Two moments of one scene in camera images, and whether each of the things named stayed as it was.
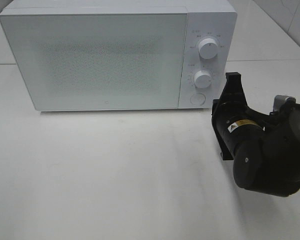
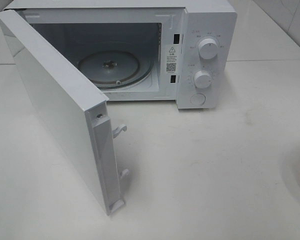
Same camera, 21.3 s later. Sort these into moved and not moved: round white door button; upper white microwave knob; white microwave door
Moved: white microwave door
Not moved: round white door button; upper white microwave knob
